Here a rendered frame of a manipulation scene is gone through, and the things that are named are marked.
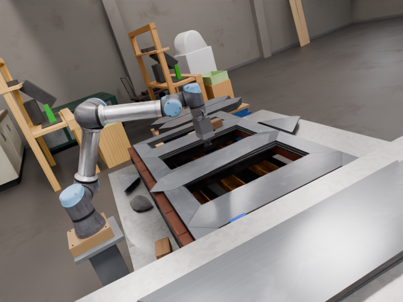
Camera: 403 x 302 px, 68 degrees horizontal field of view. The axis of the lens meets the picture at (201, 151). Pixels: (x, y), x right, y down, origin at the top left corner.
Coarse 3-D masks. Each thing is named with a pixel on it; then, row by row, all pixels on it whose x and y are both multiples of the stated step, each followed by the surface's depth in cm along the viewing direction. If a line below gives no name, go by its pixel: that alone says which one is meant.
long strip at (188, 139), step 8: (224, 120) 214; (232, 120) 209; (216, 128) 203; (224, 128) 198; (184, 136) 207; (192, 136) 202; (168, 144) 200; (176, 144) 195; (184, 144) 191; (152, 152) 194; (160, 152) 190; (168, 152) 187
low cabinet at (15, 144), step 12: (0, 120) 528; (12, 120) 670; (0, 132) 498; (12, 132) 611; (0, 144) 459; (12, 144) 551; (24, 144) 692; (0, 156) 460; (12, 156) 502; (0, 168) 463; (12, 168) 471; (0, 180) 467; (12, 180) 478
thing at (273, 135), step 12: (180, 132) 221; (216, 132) 196; (228, 132) 197; (252, 132) 181; (264, 132) 173; (276, 132) 168; (192, 144) 190; (264, 144) 158; (276, 144) 159; (168, 156) 186; (204, 156) 165; (240, 156) 154; (252, 156) 155; (300, 156) 141; (168, 168) 167; (180, 168) 160; (216, 168) 150; (336, 168) 119; (156, 180) 155; (312, 180) 116; (288, 192) 113; (264, 204) 111; (180, 216) 119
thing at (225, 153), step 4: (224, 148) 168; (216, 152) 166; (220, 152) 165; (224, 152) 163; (228, 152) 162; (232, 152) 160; (220, 156) 160; (224, 156) 158; (228, 156) 157; (232, 156) 156; (236, 156) 154; (228, 160) 153; (232, 160) 152
